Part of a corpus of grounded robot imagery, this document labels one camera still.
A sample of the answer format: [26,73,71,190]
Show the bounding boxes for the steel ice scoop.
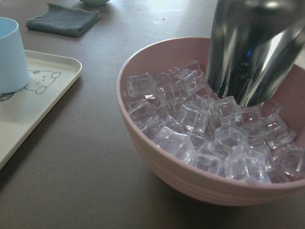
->
[206,0,305,107]

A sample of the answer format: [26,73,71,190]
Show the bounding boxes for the light blue cup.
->
[0,17,30,94]

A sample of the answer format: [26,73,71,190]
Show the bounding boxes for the folded grey cloth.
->
[26,2,100,38]

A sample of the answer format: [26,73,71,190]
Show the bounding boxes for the pink bowl of ice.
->
[117,37,305,206]

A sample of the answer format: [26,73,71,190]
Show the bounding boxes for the green ceramic bowl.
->
[80,0,109,6]

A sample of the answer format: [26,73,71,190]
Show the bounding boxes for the cream serving tray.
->
[0,50,82,167]

